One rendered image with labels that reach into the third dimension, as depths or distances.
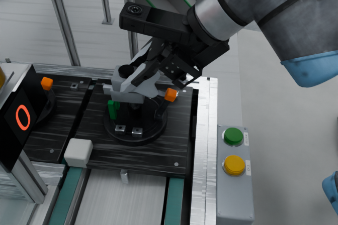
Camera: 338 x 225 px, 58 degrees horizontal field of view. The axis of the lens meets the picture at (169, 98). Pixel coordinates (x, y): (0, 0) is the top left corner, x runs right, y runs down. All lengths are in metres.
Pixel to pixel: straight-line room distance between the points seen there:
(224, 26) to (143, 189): 0.37
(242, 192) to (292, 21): 0.34
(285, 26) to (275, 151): 0.46
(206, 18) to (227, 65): 0.55
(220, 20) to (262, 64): 0.60
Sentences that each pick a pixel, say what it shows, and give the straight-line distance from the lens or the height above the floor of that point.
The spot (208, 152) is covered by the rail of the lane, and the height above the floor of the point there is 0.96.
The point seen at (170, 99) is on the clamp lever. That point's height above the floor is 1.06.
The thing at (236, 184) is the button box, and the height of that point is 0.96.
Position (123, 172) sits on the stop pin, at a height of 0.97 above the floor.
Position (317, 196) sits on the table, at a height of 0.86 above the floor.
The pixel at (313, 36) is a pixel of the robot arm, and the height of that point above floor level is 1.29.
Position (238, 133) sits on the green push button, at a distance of 0.67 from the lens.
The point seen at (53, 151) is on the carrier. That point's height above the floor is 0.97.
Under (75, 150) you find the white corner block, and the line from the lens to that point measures 0.63.
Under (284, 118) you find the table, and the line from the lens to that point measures 0.88.
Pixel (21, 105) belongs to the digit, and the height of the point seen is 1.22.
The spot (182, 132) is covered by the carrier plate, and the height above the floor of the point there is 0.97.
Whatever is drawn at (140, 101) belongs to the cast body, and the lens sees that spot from 0.60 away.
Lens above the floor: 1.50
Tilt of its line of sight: 48 degrees down
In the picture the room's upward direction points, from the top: 1 degrees clockwise
